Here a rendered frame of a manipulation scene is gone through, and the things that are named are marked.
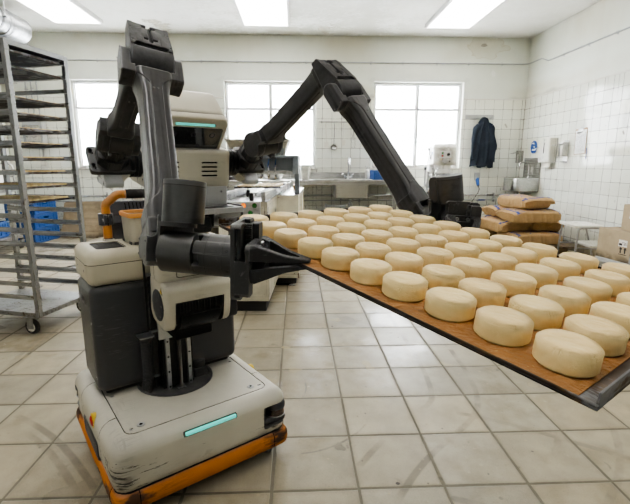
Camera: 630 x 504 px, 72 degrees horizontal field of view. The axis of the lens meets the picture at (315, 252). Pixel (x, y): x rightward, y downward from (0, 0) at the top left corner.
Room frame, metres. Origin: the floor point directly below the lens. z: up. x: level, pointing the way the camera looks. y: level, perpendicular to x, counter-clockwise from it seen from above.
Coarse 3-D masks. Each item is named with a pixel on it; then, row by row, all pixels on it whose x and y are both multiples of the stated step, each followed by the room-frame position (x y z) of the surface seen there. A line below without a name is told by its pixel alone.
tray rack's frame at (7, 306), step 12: (12, 48) 2.93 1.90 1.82; (24, 48) 2.83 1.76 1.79; (36, 48) 2.91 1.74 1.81; (60, 60) 3.12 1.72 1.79; (12, 204) 3.28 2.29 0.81; (12, 240) 3.27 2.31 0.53; (24, 288) 3.27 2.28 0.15; (0, 300) 2.97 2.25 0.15; (12, 300) 2.97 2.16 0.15; (24, 300) 2.97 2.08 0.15; (48, 300) 2.97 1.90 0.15; (60, 300) 2.97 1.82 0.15; (72, 300) 2.97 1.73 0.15; (0, 312) 2.76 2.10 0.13; (12, 312) 2.73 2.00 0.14; (24, 312) 2.71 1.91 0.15; (48, 312) 2.76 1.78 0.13
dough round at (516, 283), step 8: (496, 272) 0.51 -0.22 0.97; (504, 272) 0.51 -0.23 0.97; (512, 272) 0.51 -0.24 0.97; (520, 272) 0.51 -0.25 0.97; (496, 280) 0.49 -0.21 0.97; (504, 280) 0.48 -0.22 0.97; (512, 280) 0.48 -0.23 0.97; (520, 280) 0.48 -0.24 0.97; (528, 280) 0.49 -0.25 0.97; (512, 288) 0.48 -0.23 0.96; (520, 288) 0.47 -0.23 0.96; (528, 288) 0.48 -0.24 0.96; (512, 296) 0.48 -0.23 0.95
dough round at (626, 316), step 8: (592, 304) 0.43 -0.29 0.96; (600, 304) 0.42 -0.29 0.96; (608, 304) 0.42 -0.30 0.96; (616, 304) 0.42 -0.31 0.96; (592, 312) 0.41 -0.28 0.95; (600, 312) 0.41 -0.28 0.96; (608, 312) 0.40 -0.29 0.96; (616, 312) 0.40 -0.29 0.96; (624, 312) 0.40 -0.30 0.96; (616, 320) 0.39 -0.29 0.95; (624, 320) 0.39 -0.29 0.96
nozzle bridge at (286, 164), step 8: (264, 160) 3.92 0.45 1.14; (272, 160) 3.92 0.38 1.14; (280, 160) 3.92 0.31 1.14; (288, 160) 3.92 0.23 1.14; (296, 160) 3.83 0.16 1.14; (272, 168) 3.92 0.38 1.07; (280, 168) 3.92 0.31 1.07; (288, 168) 3.92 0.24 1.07; (296, 168) 3.83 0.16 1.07; (296, 176) 3.94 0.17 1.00; (296, 184) 3.94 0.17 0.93; (296, 192) 3.93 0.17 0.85
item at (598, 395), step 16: (224, 224) 0.75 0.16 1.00; (320, 272) 0.52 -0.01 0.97; (352, 288) 0.47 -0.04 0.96; (384, 304) 0.43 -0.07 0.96; (416, 320) 0.40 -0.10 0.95; (448, 336) 0.37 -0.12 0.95; (480, 352) 0.35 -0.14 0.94; (512, 368) 0.32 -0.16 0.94; (624, 368) 0.33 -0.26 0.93; (544, 384) 0.30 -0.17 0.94; (608, 384) 0.31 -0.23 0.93; (624, 384) 0.30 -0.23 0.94; (576, 400) 0.28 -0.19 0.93; (592, 400) 0.28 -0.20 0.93; (608, 400) 0.29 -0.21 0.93
